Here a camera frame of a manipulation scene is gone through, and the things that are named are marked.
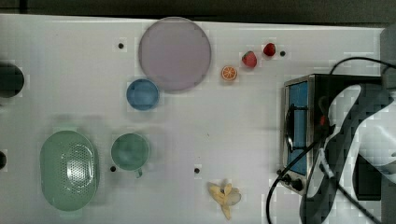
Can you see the red felt ketchup bottle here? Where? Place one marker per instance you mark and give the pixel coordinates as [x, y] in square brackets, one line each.
[322, 120]

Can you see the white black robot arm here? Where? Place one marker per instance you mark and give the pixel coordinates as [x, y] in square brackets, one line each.
[363, 121]

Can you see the toy orange half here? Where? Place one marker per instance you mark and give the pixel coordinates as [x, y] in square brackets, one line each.
[228, 73]

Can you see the blue cup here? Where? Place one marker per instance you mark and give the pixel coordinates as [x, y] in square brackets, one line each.
[142, 94]

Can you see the large lavender plate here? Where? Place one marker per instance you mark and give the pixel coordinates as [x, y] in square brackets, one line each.
[175, 53]

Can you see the toy strawberry with leaves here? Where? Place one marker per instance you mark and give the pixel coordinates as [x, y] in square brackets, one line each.
[249, 59]

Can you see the peeled toy banana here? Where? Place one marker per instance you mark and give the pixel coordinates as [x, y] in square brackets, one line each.
[226, 197]

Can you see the small red toy strawberry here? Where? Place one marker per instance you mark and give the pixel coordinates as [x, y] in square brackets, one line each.
[269, 49]

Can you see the green perforated colander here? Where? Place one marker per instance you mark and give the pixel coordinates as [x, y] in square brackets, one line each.
[69, 170]

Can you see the large black pan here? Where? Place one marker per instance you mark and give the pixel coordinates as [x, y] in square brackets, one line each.
[11, 80]

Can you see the small black pot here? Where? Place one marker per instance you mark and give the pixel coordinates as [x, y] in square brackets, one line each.
[3, 160]

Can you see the green mug with handle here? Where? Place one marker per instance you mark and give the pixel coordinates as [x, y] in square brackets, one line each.
[130, 152]

